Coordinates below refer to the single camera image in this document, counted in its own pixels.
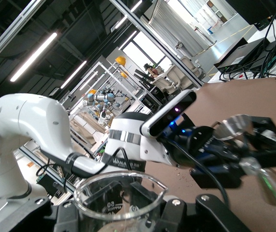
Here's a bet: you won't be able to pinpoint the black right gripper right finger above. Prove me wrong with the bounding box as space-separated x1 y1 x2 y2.
157 194 249 232

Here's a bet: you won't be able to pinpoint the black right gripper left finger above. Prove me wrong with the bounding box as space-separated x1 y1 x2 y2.
0 198 85 232

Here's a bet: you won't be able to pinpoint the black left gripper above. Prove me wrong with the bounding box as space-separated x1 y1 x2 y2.
157 113 276 189

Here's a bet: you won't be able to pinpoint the steel double jigger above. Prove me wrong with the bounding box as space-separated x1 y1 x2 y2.
215 115 276 207

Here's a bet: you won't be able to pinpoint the small clear glass beaker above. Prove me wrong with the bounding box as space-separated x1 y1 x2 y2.
73 170 169 232

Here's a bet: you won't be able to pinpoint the brown table mat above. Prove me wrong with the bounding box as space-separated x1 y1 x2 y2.
142 77 276 232

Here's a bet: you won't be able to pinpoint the black power supply box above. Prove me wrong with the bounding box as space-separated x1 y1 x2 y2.
221 36 274 64
214 54 264 73

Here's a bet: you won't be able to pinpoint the white office chair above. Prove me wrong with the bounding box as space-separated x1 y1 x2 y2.
152 72 179 95
166 57 203 80

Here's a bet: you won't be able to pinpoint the background person with dark cap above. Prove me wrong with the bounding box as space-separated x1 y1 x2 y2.
144 62 159 76

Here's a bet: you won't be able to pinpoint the white ceiling light tube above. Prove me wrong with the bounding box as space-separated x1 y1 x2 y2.
117 30 144 51
60 60 87 89
9 32 58 83

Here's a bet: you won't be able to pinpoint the black monitor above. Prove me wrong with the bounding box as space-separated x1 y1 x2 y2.
224 0 276 31

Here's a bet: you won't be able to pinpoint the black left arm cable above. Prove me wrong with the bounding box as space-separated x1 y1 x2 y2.
35 130 230 208

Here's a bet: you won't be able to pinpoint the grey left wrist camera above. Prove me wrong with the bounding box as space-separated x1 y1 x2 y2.
139 89 197 138

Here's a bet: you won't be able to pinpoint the tangled black cables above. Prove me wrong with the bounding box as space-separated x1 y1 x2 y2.
219 14 276 80

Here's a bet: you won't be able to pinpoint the aluminium frame post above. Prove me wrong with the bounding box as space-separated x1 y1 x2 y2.
109 0 205 87

